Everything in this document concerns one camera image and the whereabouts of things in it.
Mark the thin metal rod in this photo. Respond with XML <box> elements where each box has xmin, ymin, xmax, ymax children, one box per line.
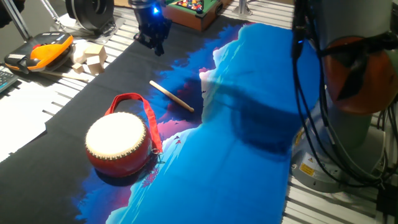
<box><xmin>40</xmin><ymin>0</ymin><xmax>65</xmax><ymax>27</ymax></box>

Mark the black round fan housing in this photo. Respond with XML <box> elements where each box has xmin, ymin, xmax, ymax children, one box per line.
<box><xmin>65</xmin><ymin>0</ymin><xmax>116</xmax><ymax>32</ymax></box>

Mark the forearm in dark sleeve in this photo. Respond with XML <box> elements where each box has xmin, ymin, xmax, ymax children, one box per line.
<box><xmin>0</xmin><ymin>0</ymin><xmax>25</xmax><ymax>29</ymax></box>

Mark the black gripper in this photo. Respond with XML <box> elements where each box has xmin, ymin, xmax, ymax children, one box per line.
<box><xmin>129</xmin><ymin>0</ymin><xmax>172</xmax><ymax>57</ymax></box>

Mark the wooden drumstick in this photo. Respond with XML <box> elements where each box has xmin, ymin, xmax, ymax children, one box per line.
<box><xmin>40</xmin><ymin>70</ymin><xmax>90</xmax><ymax>83</ymax></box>
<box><xmin>149</xmin><ymin>80</ymin><xmax>195</xmax><ymax>113</ymax></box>

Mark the large pale wooden block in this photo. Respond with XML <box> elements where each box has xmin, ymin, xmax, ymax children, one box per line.
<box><xmin>83</xmin><ymin>44</ymin><xmax>108</xmax><ymax>60</ymax></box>

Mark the aluminium profile beam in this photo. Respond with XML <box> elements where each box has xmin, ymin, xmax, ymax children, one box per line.
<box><xmin>0</xmin><ymin>0</ymin><xmax>32</xmax><ymax>41</ymax></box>
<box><xmin>233</xmin><ymin>0</ymin><xmax>252</xmax><ymax>16</ymax></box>

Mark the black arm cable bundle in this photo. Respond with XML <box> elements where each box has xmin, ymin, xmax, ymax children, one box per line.
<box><xmin>291</xmin><ymin>0</ymin><xmax>388</xmax><ymax>189</ymax></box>

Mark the red fabric drum strap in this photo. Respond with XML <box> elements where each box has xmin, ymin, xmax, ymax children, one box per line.
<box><xmin>104</xmin><ymin>92</ymin><xmax>164</xmax><ymax>155</ymax></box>

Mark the orange and black teach pendant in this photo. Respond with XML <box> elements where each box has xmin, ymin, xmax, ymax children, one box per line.
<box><xmin>4</xmin><ymin>31</ymin><xmax>75</xmax><ymax>75</ymax></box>

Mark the miniature green pool table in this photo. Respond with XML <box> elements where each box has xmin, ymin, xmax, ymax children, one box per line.
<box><xmin>161</xmin><ymin>0</ymin><xmax>233</xmax><ymax>32</ymax></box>

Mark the black velcro cable strap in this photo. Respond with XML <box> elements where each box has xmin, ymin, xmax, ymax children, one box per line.
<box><xmin>320</xmin><ymin>30</ymin><xmax>398</xmax><ymax>101</ymax></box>

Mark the red drum with white skin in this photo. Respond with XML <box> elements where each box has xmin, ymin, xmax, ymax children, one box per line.
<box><xmin>85</xmin><ymin>111</ymin><xmax>154</xmax><ymax>179</ymax></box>

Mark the blue landscape print cloth mat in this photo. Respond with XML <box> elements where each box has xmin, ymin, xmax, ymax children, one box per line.
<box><xmin>0</xmin><ymin>15</ymin><xmax>321</xmax><ymax>224</ymax></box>

